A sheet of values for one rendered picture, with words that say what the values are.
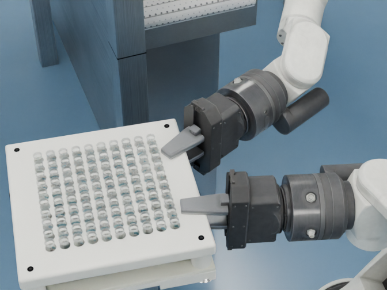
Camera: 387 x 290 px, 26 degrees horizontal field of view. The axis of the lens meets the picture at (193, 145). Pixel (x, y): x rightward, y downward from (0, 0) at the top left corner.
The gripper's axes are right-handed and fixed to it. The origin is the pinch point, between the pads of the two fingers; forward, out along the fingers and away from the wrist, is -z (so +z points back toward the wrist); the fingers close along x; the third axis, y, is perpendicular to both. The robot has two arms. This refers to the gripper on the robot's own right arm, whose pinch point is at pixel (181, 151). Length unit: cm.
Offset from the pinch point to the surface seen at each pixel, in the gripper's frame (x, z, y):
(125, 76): 25, 25, 41
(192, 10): 18, 44, 41
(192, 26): 24, 46, 43
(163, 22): 19, 38, 44
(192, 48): 38, 54, 50
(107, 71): 67, 56, 86
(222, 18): 23, 52, 40
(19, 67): 106, 65, 147
